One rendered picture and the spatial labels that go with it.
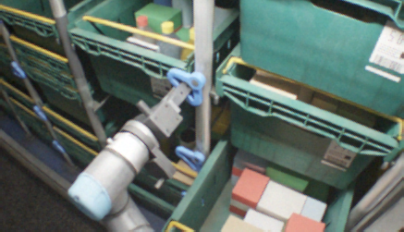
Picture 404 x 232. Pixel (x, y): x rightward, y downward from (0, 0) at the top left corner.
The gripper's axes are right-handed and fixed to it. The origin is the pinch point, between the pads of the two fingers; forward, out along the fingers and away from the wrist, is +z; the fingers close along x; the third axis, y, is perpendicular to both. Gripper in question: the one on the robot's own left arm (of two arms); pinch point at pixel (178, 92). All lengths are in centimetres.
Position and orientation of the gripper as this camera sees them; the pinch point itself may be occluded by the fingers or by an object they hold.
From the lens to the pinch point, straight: 63.7
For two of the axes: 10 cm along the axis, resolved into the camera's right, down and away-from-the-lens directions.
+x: -6.0, 2.8, 7.5
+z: 4.8, -6.3, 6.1
